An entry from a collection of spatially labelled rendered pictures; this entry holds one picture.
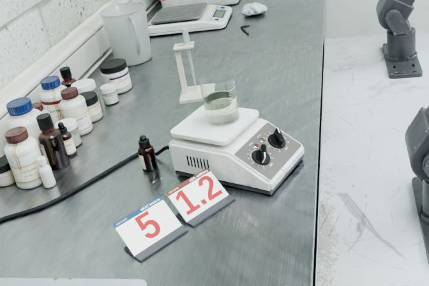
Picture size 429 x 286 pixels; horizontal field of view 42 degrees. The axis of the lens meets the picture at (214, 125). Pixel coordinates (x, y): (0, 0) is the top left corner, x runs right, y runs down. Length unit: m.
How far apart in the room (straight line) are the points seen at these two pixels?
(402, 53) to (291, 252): 0.67
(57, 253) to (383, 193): 0.51
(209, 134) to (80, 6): 0.86
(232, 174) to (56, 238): 0.30
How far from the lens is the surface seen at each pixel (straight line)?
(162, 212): 0.89
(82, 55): 1.58
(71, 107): 1.23
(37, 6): 1.50
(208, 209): 0.91
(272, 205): 0.90
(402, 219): 0.86
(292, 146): 0.98
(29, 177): 1.10
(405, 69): 1.31
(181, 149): 0.97
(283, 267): 0.79
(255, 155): 0.92
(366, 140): 1.05
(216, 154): 0.93
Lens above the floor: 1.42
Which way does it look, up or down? 27 degrees down
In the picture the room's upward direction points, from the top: 10 degrees counter-clockwise
